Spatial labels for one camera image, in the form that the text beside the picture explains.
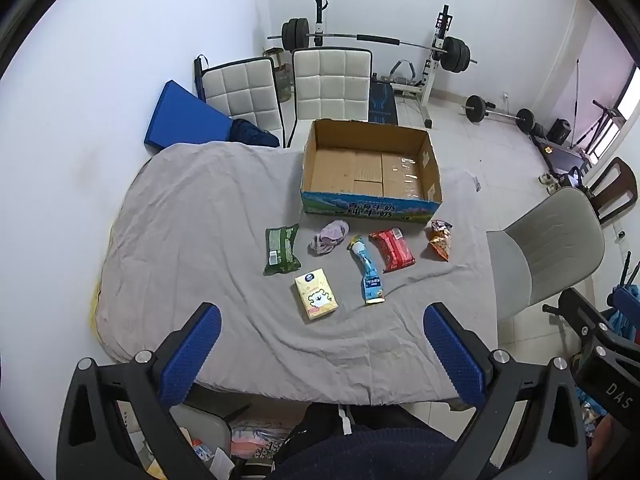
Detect blue foam mat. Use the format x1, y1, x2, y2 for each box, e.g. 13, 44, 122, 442
144, 80, 233, 151

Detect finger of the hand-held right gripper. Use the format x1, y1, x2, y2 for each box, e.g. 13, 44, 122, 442
613, 283, 640, 309
542, 287, 611, 346

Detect brown wooden chair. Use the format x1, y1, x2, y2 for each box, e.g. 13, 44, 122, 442
582, 156, 638, 226

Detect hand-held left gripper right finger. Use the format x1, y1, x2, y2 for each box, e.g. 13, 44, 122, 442
423, 302, 588, 480

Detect black speaker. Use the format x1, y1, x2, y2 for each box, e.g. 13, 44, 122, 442
547, 119, 572, 147

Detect teal cloth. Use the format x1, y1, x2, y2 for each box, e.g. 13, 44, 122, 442
607, 304, 640, 346

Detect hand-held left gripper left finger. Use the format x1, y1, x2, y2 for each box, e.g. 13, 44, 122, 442
56, 302, 222, 480

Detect white padded chair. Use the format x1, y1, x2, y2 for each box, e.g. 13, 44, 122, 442
200, 57, 286, 148
286, 48, 375, 148

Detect orange snack packet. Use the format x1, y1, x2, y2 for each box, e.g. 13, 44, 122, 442
428, 220, 453, 262

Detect black tripod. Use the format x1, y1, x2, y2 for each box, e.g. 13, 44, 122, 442
575, 100, 622, 157

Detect person's navy sweater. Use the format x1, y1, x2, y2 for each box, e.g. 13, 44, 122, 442
271, 429, 482, 480

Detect blue and white packet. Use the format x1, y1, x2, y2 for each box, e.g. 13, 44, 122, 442
347, 235, 386, 306

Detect cardboard box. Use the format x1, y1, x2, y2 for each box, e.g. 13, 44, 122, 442
300, 119, 444, 223

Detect grey plastic chair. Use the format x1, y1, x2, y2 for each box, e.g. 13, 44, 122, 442
486, 186, 606, 323

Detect dark blue jacket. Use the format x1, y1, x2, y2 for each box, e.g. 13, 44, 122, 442
227, 118, 281, 149

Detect long barbell with black plates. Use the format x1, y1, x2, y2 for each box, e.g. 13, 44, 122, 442
266, 17, 478, 73

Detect pink sock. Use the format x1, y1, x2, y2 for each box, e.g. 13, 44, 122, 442
307, 220, 351, 256

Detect window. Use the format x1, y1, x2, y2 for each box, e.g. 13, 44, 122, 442
617, 64, 640, 122

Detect yellow tissue pack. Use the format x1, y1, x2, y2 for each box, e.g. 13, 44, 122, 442
293, 269, 339, 322

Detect red snack packet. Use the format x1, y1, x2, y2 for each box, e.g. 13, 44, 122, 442
369, 228, 416, 273

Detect person's black pants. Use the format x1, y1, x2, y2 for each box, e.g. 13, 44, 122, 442
286, 402, 453, 441

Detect dark folded frame with strap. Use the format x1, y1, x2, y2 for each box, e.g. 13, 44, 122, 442
193, 54, 209, 102

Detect white bench press rack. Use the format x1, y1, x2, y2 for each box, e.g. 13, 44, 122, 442
311, 0, 451, 130

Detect green snack packet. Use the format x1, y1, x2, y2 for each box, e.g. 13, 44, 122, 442
264, 224, 304, 276

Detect person's right forearm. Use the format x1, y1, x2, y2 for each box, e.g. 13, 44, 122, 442
590, 412, 618, 468

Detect black and blue weight bench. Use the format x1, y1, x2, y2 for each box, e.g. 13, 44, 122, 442
369, 72, 401, 127

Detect short barbell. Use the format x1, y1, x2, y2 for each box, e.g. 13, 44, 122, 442
461, 94, 536, 135

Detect thin black pole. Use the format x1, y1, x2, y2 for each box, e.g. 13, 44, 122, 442
574, 56, 582, 147

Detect grey bed sheet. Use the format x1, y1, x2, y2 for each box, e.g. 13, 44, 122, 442
94, 142, 501, 406

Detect black treadmill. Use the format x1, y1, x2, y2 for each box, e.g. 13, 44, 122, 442
530, 135, 592, 177

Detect grey curved handle bar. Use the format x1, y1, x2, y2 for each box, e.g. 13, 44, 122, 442
389, 59, 417, 84

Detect rusty gas cylinder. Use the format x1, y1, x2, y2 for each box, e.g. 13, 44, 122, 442
263, 47, 294, 104

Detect pink patterned cloth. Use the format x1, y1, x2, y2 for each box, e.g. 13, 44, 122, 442
230, 422, 288, 461

